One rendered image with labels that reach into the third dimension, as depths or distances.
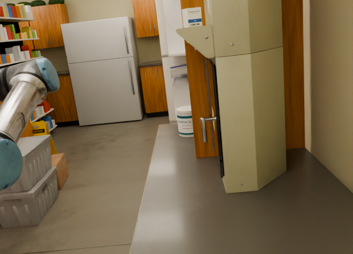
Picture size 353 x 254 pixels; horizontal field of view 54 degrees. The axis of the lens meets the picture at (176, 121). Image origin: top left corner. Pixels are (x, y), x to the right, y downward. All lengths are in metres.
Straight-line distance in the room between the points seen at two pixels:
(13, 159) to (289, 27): 1.14
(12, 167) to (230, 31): 0.72
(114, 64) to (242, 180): 5.06
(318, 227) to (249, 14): 0.65
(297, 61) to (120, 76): 4.81
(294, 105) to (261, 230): 0.70
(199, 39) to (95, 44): 5.11
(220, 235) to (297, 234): 0.21
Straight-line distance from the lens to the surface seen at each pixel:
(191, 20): 1.18
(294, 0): 1.54
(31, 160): 3.23
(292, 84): 1.56
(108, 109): 6.27
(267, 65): 1.20
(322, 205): 1.18
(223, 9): 1.11
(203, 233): 1.04
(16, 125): 1.00
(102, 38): 6.13
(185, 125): 1.85
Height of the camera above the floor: 1.51
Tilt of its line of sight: 15 degrees down
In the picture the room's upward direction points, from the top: 6 degrees counter-clockwise
